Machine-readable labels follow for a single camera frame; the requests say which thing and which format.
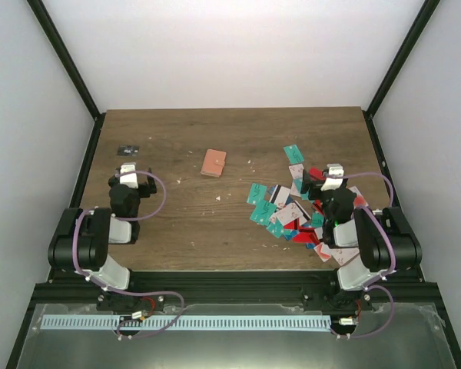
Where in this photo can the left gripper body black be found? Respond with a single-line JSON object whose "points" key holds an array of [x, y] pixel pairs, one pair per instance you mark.
{"points": [[147, 191]]}

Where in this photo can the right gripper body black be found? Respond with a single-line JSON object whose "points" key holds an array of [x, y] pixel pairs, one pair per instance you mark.
{"points": [[315, 185]]}

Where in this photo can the white floral VIP card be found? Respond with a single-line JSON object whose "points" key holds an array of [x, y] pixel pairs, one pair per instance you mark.
{"points": [[292, 212]]}

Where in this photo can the pink leather card holder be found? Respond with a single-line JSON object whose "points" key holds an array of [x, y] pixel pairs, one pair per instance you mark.
{"points": [[213, 163]]}

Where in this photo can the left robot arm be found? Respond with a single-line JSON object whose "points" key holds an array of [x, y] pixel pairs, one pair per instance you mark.
{"points": [[83, 237]]}

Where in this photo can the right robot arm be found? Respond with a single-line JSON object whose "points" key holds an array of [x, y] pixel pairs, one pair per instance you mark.
{"points": [[384, 238]]}

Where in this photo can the red card top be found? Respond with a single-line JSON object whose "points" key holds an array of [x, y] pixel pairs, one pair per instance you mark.
{"points": [[316, 174]]}

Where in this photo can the white floral card upper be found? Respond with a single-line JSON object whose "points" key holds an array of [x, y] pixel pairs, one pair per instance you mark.
{"points": [[296, 171]]}

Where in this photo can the red white card bottom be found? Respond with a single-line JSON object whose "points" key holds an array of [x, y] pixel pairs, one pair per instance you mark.
{"points": [[323, 251]]}

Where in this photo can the white floral card bottom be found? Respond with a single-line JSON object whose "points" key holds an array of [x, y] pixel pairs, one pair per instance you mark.
{"points": [[343, 255]]}

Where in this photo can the white card black stripe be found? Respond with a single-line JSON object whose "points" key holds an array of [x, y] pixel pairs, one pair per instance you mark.
{"points": [[279, 196]]}

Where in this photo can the teal card far top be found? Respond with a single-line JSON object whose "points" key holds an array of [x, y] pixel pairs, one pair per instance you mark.
{"points": [[293, 154]]}

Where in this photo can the teal VIP card lower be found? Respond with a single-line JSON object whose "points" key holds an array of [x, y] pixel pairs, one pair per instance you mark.
{"points": [[262, 212]]}

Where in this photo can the teal vip card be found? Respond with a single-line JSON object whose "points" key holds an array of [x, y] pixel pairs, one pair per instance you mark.
{"points": [[256, 194], [262, 212]]}

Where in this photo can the teal VIP card left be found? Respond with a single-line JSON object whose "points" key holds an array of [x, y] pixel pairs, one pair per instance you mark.
{"points": [[256, 194]]}

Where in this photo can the small black tag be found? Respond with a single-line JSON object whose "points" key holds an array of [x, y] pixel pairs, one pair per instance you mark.
{"points": [[127, 150]]}

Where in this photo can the light blue slotted strip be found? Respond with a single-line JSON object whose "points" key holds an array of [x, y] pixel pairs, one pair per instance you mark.
{"points": [[188, 323]]}

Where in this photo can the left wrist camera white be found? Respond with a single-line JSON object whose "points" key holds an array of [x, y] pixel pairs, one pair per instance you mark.
{"points": [[128, 176]]}

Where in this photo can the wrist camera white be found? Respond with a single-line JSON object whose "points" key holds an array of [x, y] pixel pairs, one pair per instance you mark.
{"points": [[334, 177], [128, 176]]}

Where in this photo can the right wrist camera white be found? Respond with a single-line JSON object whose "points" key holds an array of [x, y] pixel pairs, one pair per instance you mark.
{"points": [[334, 177]]}

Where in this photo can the black aluminium front rail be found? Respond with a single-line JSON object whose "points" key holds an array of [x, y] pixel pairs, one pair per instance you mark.
{"points": [[313, 290]]}

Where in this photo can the left frame post black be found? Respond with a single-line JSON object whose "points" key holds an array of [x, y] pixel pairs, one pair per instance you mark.
{"points": [[53, 35]]}

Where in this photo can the frame post black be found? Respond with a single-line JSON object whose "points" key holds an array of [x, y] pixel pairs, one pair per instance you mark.
{"points": [[411, 38], [53, 35]]}

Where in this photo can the right frame post black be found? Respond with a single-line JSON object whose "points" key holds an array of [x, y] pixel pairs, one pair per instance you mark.
{"points": [[411, 38]]}

